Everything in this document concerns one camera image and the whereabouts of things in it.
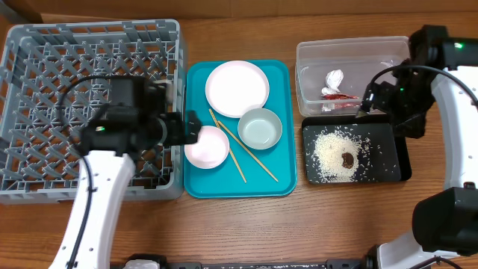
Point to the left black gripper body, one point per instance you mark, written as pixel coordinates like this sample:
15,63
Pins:
175,134

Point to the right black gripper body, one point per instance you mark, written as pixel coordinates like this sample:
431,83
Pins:
376,96

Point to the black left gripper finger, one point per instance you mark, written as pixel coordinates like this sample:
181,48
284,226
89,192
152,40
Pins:
173,117
193,127

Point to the small pink saucer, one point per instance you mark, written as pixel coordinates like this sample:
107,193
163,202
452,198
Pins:
211,149

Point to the grey bowl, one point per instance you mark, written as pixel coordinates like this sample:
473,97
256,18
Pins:
260,128

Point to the red snack wrapper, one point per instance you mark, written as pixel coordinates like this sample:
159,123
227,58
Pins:
345,101

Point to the rice and food scraps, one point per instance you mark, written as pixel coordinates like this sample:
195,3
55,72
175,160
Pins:
337,156

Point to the white tissue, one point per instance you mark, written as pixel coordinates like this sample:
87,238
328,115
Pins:
333,81

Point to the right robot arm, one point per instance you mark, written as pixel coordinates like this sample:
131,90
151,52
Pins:
442,70

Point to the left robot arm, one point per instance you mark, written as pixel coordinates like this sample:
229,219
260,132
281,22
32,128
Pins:
135,120

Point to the grey dishwasher rack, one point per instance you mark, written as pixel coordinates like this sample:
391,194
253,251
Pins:
53,82

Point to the wooden chopstick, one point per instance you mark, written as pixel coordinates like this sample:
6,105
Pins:
230,150
247,150

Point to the large white plate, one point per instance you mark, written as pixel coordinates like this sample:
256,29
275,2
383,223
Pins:
235,87

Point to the teal plastic tray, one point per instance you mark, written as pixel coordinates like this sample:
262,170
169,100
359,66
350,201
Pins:
225,181

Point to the black tray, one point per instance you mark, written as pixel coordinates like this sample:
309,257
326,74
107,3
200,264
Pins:
389,155

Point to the clear plastic storage box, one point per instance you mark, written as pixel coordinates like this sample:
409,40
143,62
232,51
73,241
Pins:
359,59

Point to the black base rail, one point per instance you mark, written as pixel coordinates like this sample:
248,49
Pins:
144,261

